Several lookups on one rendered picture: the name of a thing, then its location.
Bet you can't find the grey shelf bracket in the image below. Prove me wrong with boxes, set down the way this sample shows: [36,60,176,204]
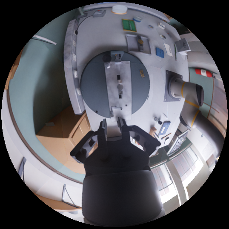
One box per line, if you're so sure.
[17,157,28,182]
[61,183,81,209]

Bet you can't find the grey patterned box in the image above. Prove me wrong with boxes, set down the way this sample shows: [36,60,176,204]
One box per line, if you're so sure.
[174,38,191,55]

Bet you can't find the grey lamp post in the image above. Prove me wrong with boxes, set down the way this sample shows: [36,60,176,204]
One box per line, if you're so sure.
[76,8,89,20]

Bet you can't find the white printed card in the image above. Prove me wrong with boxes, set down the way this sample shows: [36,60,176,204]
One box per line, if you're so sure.
[162,43,173,57]

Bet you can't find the grey control box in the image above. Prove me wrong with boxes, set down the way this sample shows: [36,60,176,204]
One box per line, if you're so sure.
[92,9,106,18]

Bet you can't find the silver timegrapher head plate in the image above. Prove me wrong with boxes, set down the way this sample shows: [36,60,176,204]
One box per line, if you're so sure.
[104,60,132,123]

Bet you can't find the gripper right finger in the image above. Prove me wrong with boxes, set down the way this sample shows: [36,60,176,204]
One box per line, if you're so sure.
[117,117,161,153]

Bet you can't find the grey power strip rail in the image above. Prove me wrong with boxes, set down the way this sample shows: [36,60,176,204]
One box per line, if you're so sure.
[63,19,86,115]

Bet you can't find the white dome cover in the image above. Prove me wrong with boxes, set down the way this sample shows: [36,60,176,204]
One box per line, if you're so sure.
[111,5,128,15]

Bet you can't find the grey tool panel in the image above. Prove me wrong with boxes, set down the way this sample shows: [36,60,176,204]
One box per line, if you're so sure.
[166,129,190,156]

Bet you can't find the blue-grey head support block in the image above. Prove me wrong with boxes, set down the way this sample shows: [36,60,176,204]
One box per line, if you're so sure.
[110,50,125,62]

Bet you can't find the wooden wall cupboard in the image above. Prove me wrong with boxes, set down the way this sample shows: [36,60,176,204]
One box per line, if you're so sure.
[4,48,24,90]

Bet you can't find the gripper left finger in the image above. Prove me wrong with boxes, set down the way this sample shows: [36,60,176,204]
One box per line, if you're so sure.
[69,119,108,163]

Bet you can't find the white vented cabinet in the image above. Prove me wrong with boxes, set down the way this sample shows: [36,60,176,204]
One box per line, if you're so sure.
[186,130,214,163]

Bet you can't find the wooden drawer cabinet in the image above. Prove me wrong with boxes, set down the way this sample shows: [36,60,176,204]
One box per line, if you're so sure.
[35,105,98,175]

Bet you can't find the blue square box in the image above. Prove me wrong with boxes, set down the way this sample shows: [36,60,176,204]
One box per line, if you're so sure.
[155,47,165,59]

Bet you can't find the red and white fire extinguisher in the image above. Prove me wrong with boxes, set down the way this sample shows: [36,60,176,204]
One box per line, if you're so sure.
[195,68,214,78]

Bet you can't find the black cable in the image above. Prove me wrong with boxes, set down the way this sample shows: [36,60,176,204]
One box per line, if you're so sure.
[74,13,94,36]

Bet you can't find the blue-grey round timegrapher base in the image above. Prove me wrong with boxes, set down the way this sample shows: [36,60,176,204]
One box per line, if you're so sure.
[80,50,150,119]

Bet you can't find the window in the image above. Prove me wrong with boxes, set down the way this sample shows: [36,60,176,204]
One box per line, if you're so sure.
[152,143,205,198]

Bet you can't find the green work mat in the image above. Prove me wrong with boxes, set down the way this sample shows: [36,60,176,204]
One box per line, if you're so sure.
[121,18,137,33]

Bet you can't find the grey square base plate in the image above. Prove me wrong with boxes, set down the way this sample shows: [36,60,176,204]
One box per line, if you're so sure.
[163,69,183,103]

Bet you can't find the grey parts tray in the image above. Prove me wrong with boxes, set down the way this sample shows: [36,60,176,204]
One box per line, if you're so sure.
[125,34,152,55]

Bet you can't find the white wall lamp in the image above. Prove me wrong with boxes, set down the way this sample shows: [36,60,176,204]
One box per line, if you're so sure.
[31,34,57,46]

